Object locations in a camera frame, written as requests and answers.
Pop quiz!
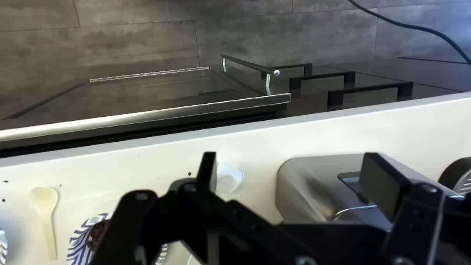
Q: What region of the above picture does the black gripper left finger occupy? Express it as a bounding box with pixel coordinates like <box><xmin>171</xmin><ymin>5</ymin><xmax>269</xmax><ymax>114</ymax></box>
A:
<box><xmin>90</xmin><ymin>151</ymin><xmax>307</xmax><ymax>265</ymax></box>

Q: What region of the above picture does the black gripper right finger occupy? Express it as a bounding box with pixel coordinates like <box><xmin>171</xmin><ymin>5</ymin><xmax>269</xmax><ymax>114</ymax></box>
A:
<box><xmin>360</xmin><ymin>152</ymin><xmax>471</xmax><ymax>265</ymax></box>

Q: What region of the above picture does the stainless steel bin body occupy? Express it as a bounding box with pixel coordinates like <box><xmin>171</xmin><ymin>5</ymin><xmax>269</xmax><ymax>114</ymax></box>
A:
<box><xmin>274</xmin><ymin>152</ymin><xmax>395</xmax><ymax>229</ymax></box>

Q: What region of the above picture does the small white plastic cup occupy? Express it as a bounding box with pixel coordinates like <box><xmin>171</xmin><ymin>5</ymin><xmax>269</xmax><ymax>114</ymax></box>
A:
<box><xmin>214</xmin><ymin>154</ymin><xmax>245</xmax><ymax>199</ymax></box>

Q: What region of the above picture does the small blue patterned plate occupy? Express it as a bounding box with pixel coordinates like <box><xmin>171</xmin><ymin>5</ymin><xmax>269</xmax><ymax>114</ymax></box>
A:
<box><xmin>67</xmin><ymin>212</ymin><xmax>115</xmax><ymax>265</ymax></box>

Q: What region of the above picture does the white plastic spoon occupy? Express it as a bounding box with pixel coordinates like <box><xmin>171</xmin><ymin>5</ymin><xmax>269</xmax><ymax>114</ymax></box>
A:
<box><xmin>29</xmin><ymin>186</ymin><xmax>62</xmax><ymax>263</ymax></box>

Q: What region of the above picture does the large blue patterned plate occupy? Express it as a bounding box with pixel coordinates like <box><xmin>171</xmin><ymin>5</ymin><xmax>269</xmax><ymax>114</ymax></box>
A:
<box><xmin>0</xmin><ymin>229</ymin><xmax>11</xmax><ymax>265</ymax></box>

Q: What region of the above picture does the long steel appliance handle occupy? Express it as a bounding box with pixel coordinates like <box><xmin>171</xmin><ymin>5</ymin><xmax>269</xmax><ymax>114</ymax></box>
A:
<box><xmin>0</xmin><ymin>92</ymin><xmax>294</xmax><ymax>145</ymax></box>

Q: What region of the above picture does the black drawer handle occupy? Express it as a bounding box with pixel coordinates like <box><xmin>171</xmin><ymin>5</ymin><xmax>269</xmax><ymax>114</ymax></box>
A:
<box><xmin>273</xmin><ymin>62</ymin><xmax>316</xmax><ymax>80</ymax></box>
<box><xmin>327</xmin><ymin>81</ymin><xmax>416</xmax><ymax>111</ymax></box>
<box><xmin>289</xmin><ymin>70</ymin><xmax>357</xmax><ymax>96</ymax></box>

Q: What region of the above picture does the thin steel bar handle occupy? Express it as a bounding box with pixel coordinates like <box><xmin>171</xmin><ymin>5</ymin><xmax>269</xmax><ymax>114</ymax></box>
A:
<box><xmin>87</xmin><ymin>65</ymin><xmax>214</xmax><ymax>84</ymax></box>

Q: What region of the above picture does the short steel cabinet handle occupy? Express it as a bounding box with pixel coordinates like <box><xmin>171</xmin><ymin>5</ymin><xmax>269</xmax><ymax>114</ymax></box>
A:
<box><xmin>220</xmin><ymin>53</ymin><xmax>285</xmax><ymax>96</ymax></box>

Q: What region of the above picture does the thin black cable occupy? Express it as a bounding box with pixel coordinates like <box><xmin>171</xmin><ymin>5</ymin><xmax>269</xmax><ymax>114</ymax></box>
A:
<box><xmin>347</xmin><ymin>0</ymin><xmax>471</xmax><ymax>67</ymax></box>

